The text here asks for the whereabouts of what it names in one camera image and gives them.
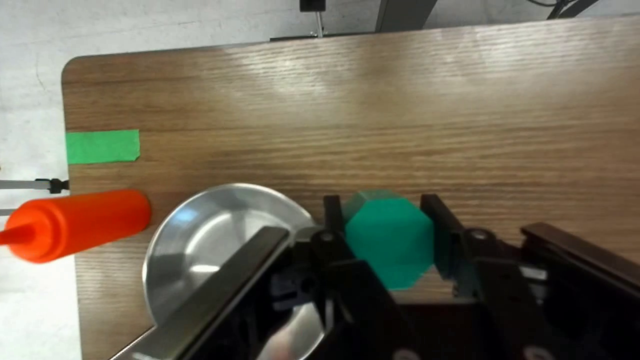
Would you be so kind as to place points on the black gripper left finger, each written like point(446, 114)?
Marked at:
point(343, 267)

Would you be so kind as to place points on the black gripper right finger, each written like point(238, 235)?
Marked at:
point(481, 267)

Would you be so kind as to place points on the green block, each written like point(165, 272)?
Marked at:
point(390, 241)

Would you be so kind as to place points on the silver metal pan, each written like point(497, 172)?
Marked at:
point(206, 246)

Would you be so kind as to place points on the wooden table with shelf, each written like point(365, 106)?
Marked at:
point(400, 121)

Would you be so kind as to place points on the orange squeeze bottle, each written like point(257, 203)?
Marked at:
point(81, 222)

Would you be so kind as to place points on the large green tape strip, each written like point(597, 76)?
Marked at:
point(103, 146)

